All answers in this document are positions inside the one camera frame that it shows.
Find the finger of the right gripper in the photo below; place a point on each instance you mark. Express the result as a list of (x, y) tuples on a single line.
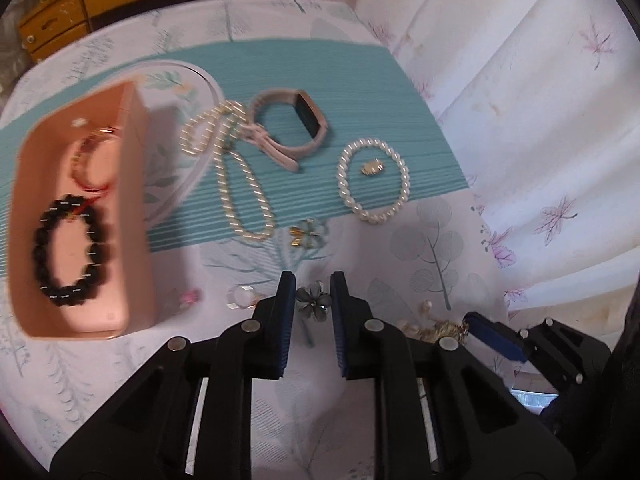
[(496, 336)]

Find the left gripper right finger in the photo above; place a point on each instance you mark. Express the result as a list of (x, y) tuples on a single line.
[(439, 413)]

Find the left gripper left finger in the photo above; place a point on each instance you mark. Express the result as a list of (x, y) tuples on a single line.
[(186, 392)]

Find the pink plastic tray box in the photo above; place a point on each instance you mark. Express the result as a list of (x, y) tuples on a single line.
[(78, 262)]

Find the pink smart watch band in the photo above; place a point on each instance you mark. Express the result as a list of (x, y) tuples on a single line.
[(286, 125)]

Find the tree print bed sheet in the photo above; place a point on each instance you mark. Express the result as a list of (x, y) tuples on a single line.
[(184, 60)]

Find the white leaf print curtain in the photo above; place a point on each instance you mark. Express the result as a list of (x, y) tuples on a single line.
[(539, 100)]

